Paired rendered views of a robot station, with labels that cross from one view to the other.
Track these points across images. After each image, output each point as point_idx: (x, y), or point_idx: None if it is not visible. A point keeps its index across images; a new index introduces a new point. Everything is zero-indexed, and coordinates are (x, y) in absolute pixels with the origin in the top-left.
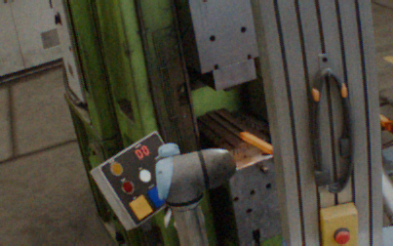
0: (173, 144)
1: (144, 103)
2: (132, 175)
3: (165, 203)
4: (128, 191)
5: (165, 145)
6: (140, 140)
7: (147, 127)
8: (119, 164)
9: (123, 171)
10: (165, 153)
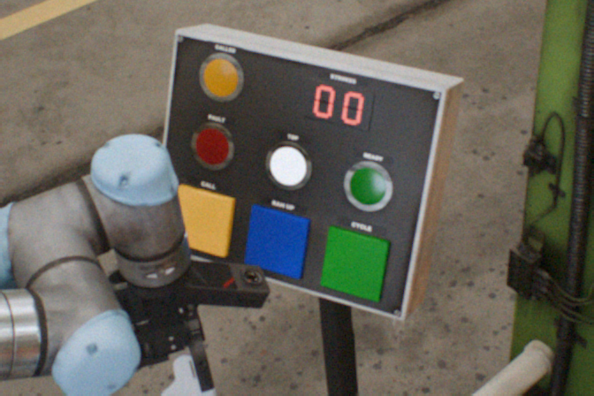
0: (142, 166)
1: None
2: (253, 131)
3: (282, 277)
4: (201, 156)
5: (139, 146)
6: (399, 72)
7: (552, 61)
8: (239, 74)
9: (236, 100)
10: (91, 164)
